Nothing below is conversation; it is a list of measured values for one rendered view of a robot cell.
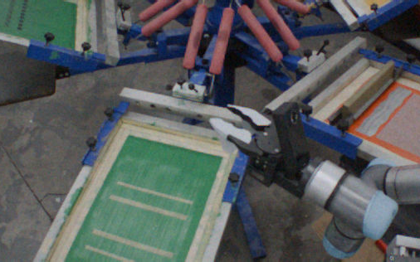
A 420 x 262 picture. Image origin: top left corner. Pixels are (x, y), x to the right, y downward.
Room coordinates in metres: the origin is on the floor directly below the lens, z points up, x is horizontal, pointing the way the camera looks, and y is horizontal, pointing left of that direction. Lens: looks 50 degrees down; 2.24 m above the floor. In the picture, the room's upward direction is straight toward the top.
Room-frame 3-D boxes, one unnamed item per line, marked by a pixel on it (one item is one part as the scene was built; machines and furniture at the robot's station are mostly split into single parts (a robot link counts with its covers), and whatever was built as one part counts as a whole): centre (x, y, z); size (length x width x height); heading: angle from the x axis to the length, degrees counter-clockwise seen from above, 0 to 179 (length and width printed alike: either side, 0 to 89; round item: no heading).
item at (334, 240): (0.33, -0.25, 1.56); 0.11 x 0.08 x 0.11; 141
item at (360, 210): (0.32, -0.24, 1.65); 0.11 x 0.08 x 0.09; 51
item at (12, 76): (1.56, 0.61, 0.91); 1.34 x 0.40 x 0.08; 104
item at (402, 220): (0.79, -0.67, 0.79); 0.46 x 0.09 x 0.33; 44
